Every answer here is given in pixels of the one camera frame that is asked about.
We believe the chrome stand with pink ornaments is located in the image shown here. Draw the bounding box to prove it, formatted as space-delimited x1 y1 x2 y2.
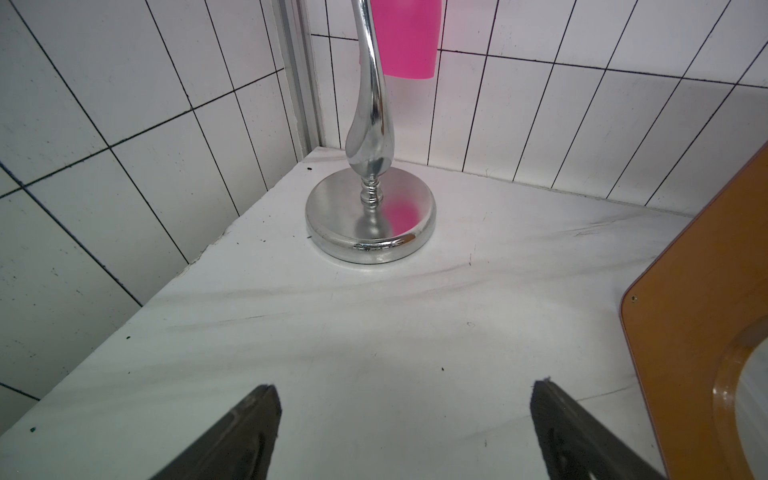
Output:
305 1 437 265

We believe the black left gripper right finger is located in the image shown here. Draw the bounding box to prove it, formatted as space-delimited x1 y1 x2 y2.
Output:
530 379 663 479

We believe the wooden two-tier shelf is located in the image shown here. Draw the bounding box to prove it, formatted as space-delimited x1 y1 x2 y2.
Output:
620 150 767 479

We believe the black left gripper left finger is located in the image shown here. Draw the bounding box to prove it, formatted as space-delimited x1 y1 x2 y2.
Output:
154 385 282 479

